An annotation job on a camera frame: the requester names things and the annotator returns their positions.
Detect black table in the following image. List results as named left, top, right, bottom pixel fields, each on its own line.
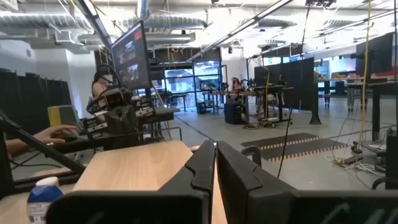
left=309, top=79, right=398, bottom=142

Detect black floor mat orange stripes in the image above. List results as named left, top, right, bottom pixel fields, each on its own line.
left=240, top=133, right=348, bottom=163

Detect black partition panel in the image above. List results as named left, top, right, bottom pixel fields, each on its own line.
left=254, top=57, right=315, bottom=112
left=0, top=68, right=73, bottom=139

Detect yellow hanging cable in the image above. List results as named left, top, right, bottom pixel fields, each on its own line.
left=358, top=0, right=373, bottom=147

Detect white floor cables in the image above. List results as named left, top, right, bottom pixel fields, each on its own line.
left=325, top=154, right=386, bottom=177

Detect black stand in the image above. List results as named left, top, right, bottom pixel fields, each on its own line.
left=384, top=129, right=398, bottom=190

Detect background work table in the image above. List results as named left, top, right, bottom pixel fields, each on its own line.
left=201, top=85, right=293, bottom=127

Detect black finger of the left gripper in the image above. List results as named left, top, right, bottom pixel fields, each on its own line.
left=104, top=107, right=123, bottom=149
left=121, top=106, right=140, bottom=147

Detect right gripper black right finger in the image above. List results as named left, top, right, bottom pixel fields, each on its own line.
left=216, top=141, right=398, bottom=224

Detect black desk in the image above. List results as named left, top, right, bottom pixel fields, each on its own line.
left=51, top=106, right=182, bottom=154

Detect black curved bracket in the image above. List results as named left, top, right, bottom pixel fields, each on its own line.
left=241, top=145, right=262, bottom=168

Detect person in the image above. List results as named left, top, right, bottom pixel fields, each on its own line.
left=91, top=70, right=114, bottom=100
left=231, top=77, right=246, bottom=94

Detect person's hand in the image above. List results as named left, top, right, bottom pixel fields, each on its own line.
left=32, top=124, right=78, bottom=146

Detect black computer monitor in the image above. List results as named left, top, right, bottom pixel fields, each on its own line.
left=110, top=20, right=152, bottom=91

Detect yellow and grey box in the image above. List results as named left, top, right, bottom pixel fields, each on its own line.
left=47, top=105, right=84, bottom=132

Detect black computer tower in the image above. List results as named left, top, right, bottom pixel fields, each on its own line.
left=224, top=102, right=244, bottom=125

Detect black hanging cable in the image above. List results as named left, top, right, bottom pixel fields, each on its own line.
left=276, top=2, right=312, bottom=180

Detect black table rig frame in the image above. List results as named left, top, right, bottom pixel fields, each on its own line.
left=0, top=110, right=87, bottom=200

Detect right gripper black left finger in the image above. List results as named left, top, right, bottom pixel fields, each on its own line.
left=45, top=139, right=216, bottom=224

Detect person's forearm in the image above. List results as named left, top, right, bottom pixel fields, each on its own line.
left=4, top=138, right=37, bottom=156

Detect black computer mouse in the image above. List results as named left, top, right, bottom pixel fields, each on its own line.
left=54, top=133, right=79, bottom=143

